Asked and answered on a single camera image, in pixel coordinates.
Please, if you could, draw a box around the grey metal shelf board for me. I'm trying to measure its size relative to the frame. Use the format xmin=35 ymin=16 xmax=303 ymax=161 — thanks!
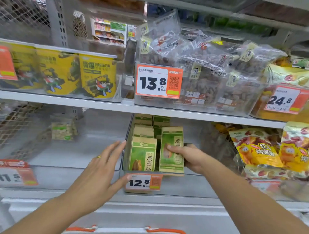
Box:
xmin=144 ymin=0 xmax=309 ymax=33

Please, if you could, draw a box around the person's left forearm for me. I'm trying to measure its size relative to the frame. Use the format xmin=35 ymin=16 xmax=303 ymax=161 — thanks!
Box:
xmin=0 ymin=193 xmax=85 ymax=234

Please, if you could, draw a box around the clear bin with nut bags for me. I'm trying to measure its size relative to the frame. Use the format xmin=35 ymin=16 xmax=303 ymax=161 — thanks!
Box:
xmin=200 ymin=121 xmax=309 ymax=202

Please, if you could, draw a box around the plain orange price tag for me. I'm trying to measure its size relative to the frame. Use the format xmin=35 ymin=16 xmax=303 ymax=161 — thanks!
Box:
xmin=0 ymin=45 xmax=18 ymax=81

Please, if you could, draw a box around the small orange white price tag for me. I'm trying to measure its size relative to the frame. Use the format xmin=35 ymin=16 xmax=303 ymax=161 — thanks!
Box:
xmin=125 ymin=173 xmax=163 ymax=191

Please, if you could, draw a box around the pale yellow snack bag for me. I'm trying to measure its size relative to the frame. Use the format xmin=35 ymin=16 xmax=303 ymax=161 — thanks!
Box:
xmin=264 ymin=64 xmax=309 ymax=89

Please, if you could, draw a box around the orange shopping basket handle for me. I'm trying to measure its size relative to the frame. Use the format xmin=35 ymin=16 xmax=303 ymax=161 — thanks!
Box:
xmin=63 ymin=225 xmax=187 ymax=234

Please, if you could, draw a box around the person's left hand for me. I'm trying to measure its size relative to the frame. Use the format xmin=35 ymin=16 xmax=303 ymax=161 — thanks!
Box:
xmin=63 ymin=141 xmax=133 ymax=216

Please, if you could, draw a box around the blurred orange white price tag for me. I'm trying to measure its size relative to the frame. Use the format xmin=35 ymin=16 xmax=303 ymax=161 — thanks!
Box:
xmin=0 ymin=159 xmax=39 ymax=187

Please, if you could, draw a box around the row of green seed packets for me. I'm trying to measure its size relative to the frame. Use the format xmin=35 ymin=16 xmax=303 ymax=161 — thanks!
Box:
xmin=129 ymin=114 xmax=171 ymax=172

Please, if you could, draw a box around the clear bin with nut packets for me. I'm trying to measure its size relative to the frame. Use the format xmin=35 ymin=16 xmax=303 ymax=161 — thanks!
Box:
xmin=133 ymin=39 xmax=266 ymax=118

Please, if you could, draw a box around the faded orange price tag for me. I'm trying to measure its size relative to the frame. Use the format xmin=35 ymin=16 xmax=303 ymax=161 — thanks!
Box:
xmin=251 ymin=180 xmax=282 ymax=194

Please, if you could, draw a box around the clear bin with orange bags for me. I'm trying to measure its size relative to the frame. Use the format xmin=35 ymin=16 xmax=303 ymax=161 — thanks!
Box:
xmin=250 ymin=80 xmax=309 ymax=124

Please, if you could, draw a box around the red white price tag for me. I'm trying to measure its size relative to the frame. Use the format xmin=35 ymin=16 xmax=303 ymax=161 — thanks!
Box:
xmin=264 ymin=85 xmax=309 ymax=115

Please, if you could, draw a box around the yellow snack tub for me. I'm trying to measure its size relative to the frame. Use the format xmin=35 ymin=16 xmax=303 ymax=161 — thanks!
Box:
xmin=36 ymin=46 xmax=82 ymax=95
xmin=0 ymin=41 xmax=42 ymax=90
xmin=79 ymin=53 xmax=118 ymax=99

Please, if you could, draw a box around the person's right forearm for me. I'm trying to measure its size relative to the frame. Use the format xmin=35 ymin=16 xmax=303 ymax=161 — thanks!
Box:
xmin=202 ymin=154 xmax=309 ymax=234

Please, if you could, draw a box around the clear bin with yellow tubs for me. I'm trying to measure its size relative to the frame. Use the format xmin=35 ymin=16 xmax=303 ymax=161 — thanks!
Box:
xmin=0 ymin=38 xmax=125 ymax=104

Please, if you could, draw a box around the row of dark green packets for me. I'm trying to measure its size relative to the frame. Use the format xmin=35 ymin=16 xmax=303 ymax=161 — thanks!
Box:
xmin=180 ymin=12 xmax=274 ymax=37

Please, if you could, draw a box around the pile of clear nut packets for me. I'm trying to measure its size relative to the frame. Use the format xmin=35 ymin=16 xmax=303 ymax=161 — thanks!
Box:
xmin=136 ymin=10 xmax=288 ymax=110

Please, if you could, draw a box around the clear bin with green packets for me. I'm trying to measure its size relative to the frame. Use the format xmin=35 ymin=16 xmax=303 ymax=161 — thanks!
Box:
xmin=123 ymin=113 xmax=219 ymax=199

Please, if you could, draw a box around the person's right hand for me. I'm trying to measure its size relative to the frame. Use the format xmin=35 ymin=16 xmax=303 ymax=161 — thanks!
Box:
xmin=167 ymin=143 xmax=214 ymax=175

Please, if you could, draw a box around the white metal shelf board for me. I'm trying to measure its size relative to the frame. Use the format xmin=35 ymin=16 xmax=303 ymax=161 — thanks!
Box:
xmin=0 ymin=90 xmax=287 ymax=129
xmin=0 ymin=188 xmax=309 ymax=226

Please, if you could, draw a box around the large orange white price tag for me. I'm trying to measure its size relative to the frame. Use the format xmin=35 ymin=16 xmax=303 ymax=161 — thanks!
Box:
xmin=135 ymin=63 xmax=184 ymax=100

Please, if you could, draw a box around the distant white goods shelf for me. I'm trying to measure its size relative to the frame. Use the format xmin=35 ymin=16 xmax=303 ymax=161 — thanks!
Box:
xmin=90 ymin=16 xmax=127 ymax=47

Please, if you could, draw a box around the yellow roasted nut bag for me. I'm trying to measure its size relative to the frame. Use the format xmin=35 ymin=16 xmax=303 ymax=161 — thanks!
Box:
xmin=279 ymin=121 xmax=309 ymax=173
xmin=243 ymin=164 xmax=291 ymax=181
xmin=229 ymin=128 xmax=284 ymax=169

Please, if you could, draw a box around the grey perforated shelf post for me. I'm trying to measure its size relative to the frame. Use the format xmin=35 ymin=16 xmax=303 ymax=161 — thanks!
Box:
xmin=45 ymin=0 xmax=69 ymax=48

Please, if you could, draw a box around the wide empty clear plastic bin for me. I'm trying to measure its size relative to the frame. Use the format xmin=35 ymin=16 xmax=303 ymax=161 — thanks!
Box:
xmin=0 ymin=101 xmax=124 ymax=191

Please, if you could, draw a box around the white green snack packet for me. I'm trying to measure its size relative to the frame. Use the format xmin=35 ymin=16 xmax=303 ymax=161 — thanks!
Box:
xmin=51 ymin=118 xmax=78 ymax=141

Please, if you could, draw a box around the green kraft seed packet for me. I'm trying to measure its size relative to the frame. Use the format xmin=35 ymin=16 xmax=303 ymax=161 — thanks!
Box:
xmin=159 ymin=126 xmax=185 ymax=176

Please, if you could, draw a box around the grey wire mesh panel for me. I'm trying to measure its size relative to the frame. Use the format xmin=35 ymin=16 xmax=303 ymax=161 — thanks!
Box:
xmin=0 ymin=0 xmax=88 ymax=42

